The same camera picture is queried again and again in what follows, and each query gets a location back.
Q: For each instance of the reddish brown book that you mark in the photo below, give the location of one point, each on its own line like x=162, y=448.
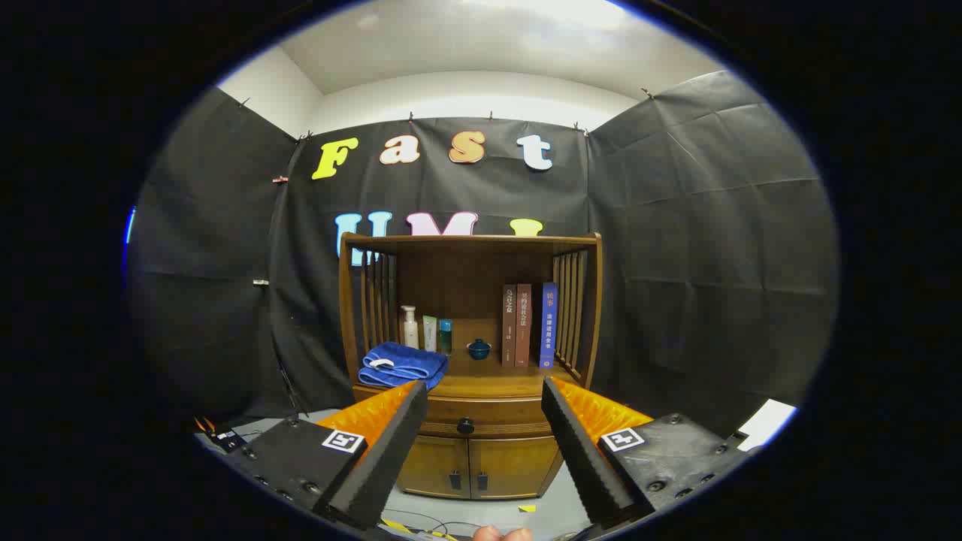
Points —
x=524, y=323

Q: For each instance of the white pump bottle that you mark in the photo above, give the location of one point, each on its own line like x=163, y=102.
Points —
x=410, y=330

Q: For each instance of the black device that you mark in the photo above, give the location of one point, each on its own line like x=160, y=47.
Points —
x=225, y=438

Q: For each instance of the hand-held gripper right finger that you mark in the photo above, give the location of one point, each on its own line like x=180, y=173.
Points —
x=586, y=466

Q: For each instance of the wooden drawer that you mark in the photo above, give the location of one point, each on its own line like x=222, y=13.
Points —
x=496, y=417

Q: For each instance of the teal bottle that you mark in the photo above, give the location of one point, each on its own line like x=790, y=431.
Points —
x=446, y=338

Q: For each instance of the yellow tape strip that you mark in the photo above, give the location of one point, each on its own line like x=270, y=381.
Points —
x=397, y=525

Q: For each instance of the wooden cabinet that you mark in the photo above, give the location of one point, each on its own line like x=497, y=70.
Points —
x=451, y=278

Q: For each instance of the black backdrop cloth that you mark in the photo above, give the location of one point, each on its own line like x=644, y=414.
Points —
x=676, y=225

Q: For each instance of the wooden cabinet door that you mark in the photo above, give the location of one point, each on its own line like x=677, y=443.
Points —
x=436, y=462
x=518, y=462

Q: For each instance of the folded blue towel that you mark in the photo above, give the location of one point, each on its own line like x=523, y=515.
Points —
x=402, y=364

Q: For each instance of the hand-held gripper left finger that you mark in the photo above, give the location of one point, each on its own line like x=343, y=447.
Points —
x=383, y=466

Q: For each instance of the wooden countertop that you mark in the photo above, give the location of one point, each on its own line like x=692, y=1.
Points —
x=496, y=379

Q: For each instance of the dark brown book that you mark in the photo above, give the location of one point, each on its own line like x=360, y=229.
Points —
x=509, y=323

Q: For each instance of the blue book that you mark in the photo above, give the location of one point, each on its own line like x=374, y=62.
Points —
x=549, y=323

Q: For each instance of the pale green tube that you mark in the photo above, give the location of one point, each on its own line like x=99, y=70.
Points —
x=430, y=334

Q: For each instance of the white board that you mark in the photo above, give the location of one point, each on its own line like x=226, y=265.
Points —
x=770, y=421

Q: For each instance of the blue lidded tea bowl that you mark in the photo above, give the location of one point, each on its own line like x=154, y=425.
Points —
x=479, y=350

